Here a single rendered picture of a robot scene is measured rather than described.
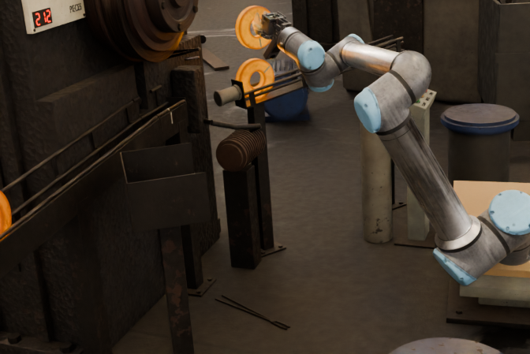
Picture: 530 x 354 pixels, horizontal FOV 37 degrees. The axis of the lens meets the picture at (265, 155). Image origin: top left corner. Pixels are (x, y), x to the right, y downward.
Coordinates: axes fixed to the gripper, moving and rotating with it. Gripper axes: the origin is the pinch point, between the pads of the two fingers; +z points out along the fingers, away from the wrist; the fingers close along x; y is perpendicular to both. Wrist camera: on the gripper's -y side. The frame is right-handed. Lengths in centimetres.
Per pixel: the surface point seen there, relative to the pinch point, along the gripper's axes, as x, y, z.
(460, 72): -200, -91, 65
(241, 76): 7.1, -18.6, -4.5
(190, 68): 28.0, -12.4, -2.6
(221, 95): 17.0, -23.2, -6.9
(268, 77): -4.7, -21.3, -5.3
